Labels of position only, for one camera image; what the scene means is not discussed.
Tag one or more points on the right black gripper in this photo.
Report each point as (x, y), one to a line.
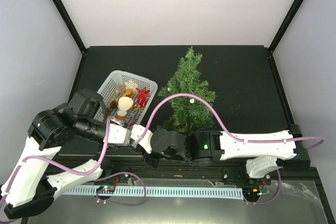
(153, 162)

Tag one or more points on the small green christmas tree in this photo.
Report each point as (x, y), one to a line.
(187, 79)

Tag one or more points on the red glitter star ornament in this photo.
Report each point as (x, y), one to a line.
(142, 95)

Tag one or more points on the white plastic basket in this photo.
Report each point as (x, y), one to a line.
(113, 89)

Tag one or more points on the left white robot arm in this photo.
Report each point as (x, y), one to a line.
(37, 180)

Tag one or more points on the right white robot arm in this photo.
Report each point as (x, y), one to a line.
(264, 153)

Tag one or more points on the wooden tree base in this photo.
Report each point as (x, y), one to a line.
(182, 128)

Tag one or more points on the brown pine cone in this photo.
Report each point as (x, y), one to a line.
(113, 105)

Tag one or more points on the gold foil gift box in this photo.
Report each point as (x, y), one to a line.
(128, 92)

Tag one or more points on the white snowflake ornament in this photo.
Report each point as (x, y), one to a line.
(131, 84)

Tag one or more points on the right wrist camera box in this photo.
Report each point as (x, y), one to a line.
(137, 138)

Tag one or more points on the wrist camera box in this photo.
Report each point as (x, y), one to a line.
(119, 135)
(137, 138)

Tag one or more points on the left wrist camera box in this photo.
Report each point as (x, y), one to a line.
(119, 135)

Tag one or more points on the light blue slotted cable duct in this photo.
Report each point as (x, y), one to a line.
(138, 191)

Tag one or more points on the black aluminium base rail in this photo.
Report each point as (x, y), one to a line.
(232, 171)

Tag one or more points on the left black frame post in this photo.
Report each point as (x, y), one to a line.
(69, 24)

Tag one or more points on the black frame post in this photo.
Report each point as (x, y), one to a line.
(69, 24)
(295, 6)

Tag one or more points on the right black frame post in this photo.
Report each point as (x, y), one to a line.
(295, 6)

